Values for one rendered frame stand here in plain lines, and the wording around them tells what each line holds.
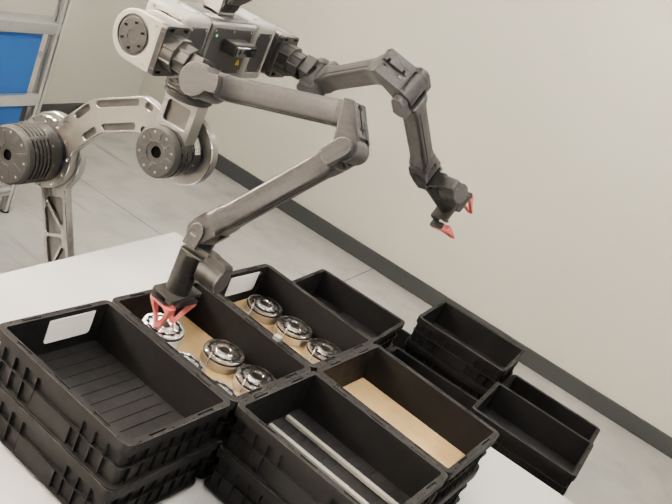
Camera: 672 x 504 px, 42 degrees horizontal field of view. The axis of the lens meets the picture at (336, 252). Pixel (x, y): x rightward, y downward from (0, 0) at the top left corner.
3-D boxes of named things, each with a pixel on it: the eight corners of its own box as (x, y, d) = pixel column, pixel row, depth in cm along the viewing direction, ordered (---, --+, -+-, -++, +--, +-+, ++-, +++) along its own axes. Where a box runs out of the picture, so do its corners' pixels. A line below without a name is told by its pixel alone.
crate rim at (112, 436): (-9, 334, 172) (-6, 324, 171) (105, 307, 197) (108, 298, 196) (124, 458, 156) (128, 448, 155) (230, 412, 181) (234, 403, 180)
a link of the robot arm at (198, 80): (384, 106, 184) (368, 97, 175) (367, 169, 185) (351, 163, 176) (205, 67, 200) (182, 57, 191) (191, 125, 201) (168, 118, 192)
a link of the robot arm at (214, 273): (213, 221, 198) (193, 219, 190) (251, 248, 194) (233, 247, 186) (188, 266, 200) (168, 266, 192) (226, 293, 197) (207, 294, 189)
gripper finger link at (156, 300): (181, 330, 202) (194, 297, 199) (159, 337, 196) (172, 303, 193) (161, 314, 205) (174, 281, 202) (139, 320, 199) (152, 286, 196)
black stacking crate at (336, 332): (182, 317, 226) (197, 280, 222) (252, 298, 251) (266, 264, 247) (295, 408, 210) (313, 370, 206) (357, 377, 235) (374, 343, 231)
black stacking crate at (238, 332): (94, 341, 201) (109, 300, 197) (181, 317, 226) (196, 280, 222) (214, 446, 185) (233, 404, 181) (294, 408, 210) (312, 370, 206)
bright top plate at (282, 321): (270, 323, 232) (271, 321, 232) (288, 313, 241) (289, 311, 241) (300, 343, 230) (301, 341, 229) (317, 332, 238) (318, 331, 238)
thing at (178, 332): (133, 319, 200) (133, 316, 200) (163, 311, 208) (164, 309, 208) (162, 344, 196) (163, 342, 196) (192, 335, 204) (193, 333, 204)
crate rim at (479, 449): (310, 377, 207) (314, 369, 206) (372, 349, 232) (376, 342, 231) (446, 483, 191) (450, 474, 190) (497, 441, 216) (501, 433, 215)
